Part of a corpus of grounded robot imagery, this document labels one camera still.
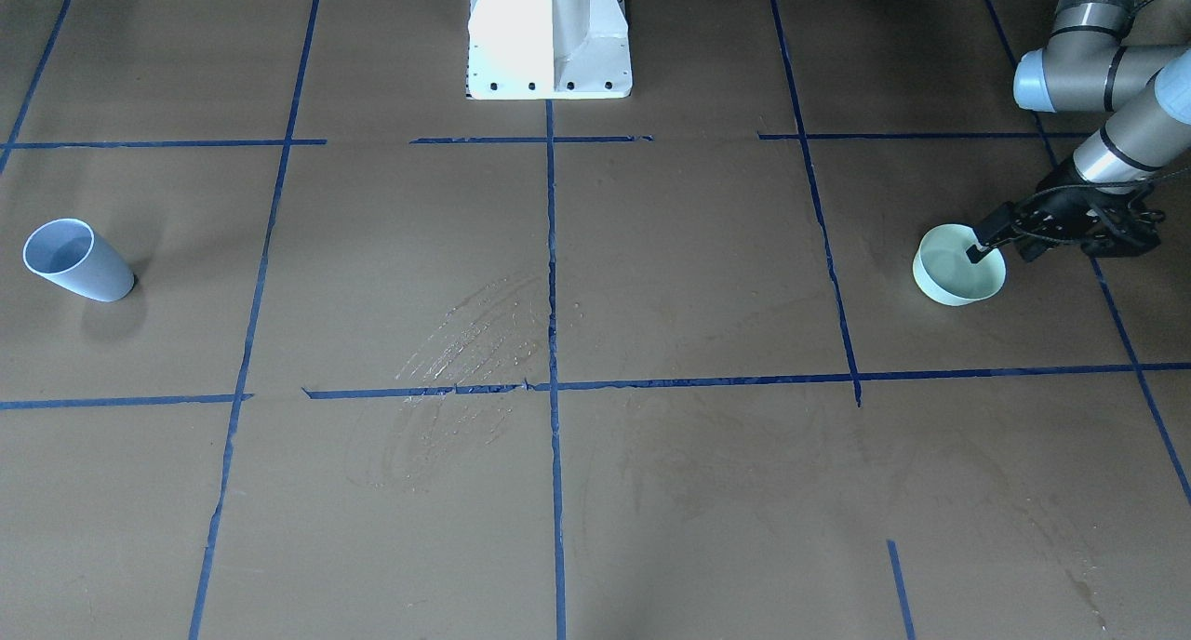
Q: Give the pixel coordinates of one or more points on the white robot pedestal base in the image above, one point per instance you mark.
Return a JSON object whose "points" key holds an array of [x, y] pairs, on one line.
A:
{"points": [[548, 49]]}

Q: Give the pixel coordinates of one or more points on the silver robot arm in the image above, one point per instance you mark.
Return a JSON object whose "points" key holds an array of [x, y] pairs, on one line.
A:
{"points": [[1086, 66]]}

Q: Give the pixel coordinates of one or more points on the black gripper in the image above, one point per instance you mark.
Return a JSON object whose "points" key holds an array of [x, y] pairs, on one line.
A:
{"points": [[1050, 211]]}

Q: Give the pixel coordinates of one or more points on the blue plastic cup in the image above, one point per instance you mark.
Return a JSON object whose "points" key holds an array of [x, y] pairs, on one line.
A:
{"points": [[70, 254]]}

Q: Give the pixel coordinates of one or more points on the mint green bowl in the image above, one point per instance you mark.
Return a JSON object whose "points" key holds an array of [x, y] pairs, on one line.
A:
{"points": [[950, 268]]}

